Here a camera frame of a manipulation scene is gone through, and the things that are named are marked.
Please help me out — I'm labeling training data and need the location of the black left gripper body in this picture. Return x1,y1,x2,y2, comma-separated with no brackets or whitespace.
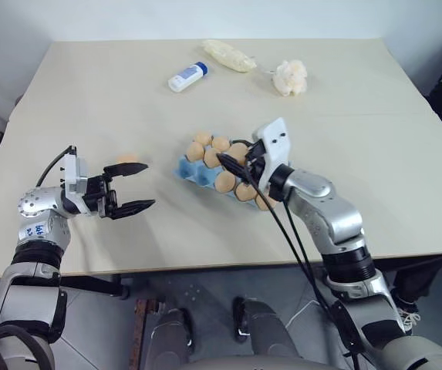
83,173,120,219

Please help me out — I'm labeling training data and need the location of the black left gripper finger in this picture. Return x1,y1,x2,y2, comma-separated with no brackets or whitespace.
103,162,150,179
109,199,157,221

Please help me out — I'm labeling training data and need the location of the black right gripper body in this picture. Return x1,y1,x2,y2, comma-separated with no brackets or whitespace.
245,140,268,183

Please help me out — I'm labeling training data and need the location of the blue egg carton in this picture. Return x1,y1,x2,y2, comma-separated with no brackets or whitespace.
171,133,280,213

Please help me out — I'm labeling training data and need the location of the white bottle with blue cap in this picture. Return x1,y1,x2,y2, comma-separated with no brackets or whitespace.
167,61,210,93

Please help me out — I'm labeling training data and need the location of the clear bag of pale filling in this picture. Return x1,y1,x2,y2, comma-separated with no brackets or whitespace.
200,39,258,74

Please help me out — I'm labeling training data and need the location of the dark rounded robot leg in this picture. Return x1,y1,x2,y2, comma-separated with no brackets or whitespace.
231,295,303,370
143,306,197,370

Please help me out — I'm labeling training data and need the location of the dark shoe with white laces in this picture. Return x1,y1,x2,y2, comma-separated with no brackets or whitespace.
390,289,422,335

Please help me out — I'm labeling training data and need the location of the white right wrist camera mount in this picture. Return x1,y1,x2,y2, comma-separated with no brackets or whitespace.
251,117,295,197

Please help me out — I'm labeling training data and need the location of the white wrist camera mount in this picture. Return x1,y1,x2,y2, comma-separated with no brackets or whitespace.
251,117,295,197
60,151,90,196

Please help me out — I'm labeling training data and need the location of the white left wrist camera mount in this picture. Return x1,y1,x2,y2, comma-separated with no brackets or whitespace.
60,151,90,196

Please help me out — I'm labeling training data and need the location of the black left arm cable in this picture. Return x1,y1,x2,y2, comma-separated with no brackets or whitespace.
35,144,78,187

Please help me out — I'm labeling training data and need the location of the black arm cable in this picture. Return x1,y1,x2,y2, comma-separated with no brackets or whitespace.
281,196,334,314
239,165,363,370
35,144,78,187

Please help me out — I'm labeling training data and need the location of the black table frame bar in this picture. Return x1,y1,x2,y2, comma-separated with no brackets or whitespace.
59,274,131,301

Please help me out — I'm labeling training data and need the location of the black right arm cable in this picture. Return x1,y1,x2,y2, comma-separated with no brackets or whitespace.
239,165,363,370
281,196,334,314

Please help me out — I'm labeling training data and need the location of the brown wooden post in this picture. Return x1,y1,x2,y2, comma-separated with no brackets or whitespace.
132,298,157,370

